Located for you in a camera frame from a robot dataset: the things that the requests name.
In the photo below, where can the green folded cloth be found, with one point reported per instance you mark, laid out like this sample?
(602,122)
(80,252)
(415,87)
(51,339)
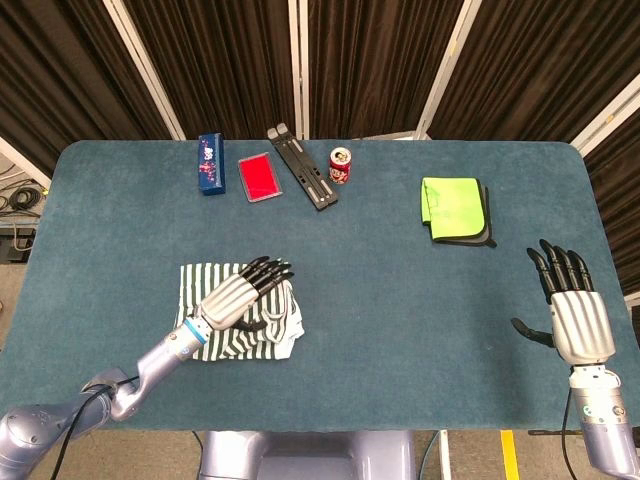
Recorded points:
(488,234)

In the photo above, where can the teal felt table cover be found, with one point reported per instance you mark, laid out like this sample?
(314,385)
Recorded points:
(375,325)

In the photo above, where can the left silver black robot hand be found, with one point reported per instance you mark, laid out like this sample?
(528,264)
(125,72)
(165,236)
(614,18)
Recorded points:
(225,302)

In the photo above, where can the black folding laptop stand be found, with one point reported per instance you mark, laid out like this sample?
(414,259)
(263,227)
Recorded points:
(302,170)

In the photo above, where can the white table leg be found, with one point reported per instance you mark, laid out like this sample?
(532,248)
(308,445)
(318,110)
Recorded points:
(445,455)

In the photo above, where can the red ink pad case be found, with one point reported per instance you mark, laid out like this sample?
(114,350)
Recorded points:
(260,177)

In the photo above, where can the blue patterned rectangular box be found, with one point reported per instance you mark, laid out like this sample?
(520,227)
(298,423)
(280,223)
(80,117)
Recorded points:
(211,164)

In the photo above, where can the red cartoon drink can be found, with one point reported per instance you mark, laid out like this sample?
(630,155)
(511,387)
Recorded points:
(340,167)

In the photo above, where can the green white striped t-shirt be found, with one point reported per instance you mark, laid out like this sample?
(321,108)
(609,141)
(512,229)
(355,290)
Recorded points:
(200,280)

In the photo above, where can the dark pleated partition panel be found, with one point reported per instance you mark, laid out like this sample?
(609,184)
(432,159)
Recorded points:
(530,70)
(215,65)
(60,75)
(625,165)
(375,65)

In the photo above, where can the grey-purple robot torso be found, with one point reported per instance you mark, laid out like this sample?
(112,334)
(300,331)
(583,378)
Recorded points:
(300,457)

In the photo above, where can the green microfibre cloth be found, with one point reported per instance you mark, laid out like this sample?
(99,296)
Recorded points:
(452,207)

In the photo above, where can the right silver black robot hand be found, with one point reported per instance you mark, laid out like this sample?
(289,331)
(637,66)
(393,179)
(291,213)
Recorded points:
(582,327)

